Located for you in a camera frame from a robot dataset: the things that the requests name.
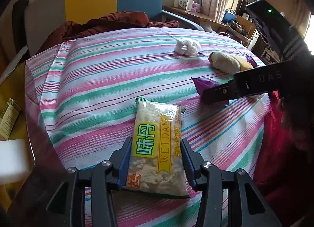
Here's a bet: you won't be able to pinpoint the striped bed cover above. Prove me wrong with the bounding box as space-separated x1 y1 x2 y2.
24 27 272 227

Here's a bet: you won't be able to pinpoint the white product boxes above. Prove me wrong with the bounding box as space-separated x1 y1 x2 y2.
173 0 201 13

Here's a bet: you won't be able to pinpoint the person's right hand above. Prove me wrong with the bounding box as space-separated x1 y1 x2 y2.
277 95 313 151

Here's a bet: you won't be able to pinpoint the dark red garment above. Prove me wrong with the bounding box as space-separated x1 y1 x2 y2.
37 11 179 53

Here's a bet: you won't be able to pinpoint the grey yellow blue chair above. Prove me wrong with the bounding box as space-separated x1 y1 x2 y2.
1 0 202 61

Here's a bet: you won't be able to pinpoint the green yellow box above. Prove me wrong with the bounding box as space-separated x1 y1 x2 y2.
0 98 21 141

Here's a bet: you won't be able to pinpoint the purple wrapper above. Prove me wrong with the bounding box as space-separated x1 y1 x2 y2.
191 77 229 105

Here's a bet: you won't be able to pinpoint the blue bag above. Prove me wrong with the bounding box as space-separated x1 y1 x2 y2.
221 8 237 24

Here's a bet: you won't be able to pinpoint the black rolled mat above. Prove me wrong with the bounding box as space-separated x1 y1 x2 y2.
12 0 29 53

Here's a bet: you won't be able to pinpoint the white foam sponge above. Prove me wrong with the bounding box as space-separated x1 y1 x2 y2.
0 139 31 185

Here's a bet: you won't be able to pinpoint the crumpled white tissue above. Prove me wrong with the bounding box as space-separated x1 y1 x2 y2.
174 38 201 56

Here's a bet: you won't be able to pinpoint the gold tray box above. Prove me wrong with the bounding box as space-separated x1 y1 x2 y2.
0 62 67 227

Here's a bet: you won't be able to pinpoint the wooden side shelf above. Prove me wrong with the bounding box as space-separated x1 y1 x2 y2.
163 6 251 47

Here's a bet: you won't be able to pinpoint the weidan snack packet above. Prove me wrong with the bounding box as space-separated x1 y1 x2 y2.
124 98 189 198

